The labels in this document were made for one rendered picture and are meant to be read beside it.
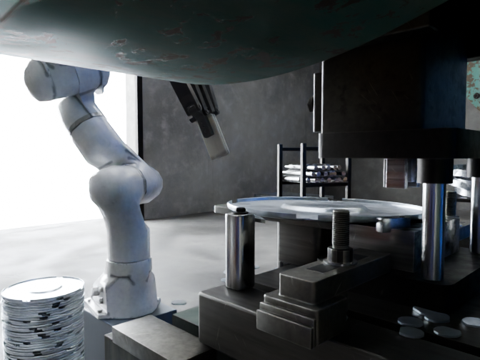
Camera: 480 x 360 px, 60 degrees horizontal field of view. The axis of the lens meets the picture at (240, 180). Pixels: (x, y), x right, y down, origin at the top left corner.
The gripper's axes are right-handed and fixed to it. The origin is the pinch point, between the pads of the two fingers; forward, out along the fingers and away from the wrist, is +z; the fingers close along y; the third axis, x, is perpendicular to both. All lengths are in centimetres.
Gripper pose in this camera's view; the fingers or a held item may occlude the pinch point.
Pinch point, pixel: (213, 136)
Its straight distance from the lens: 68.0
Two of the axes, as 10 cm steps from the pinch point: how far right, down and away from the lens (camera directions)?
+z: 3.6, 9.3, -1.0
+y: -4.0, 0.6, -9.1
